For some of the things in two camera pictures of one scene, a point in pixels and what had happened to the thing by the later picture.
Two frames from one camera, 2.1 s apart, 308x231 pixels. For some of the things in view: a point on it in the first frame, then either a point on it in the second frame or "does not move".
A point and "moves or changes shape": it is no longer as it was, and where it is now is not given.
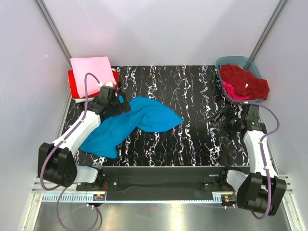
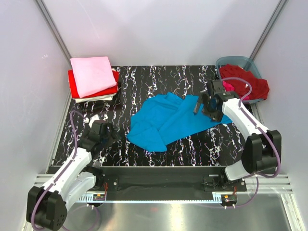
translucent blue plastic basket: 245,63 does not move
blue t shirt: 106,136 moves or changes shape
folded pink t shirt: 99,67 does not move
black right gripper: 230,134 -> 204,99
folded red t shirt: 73,91 does not move
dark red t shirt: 244,82 does not move
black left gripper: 123,108 -> 113,137
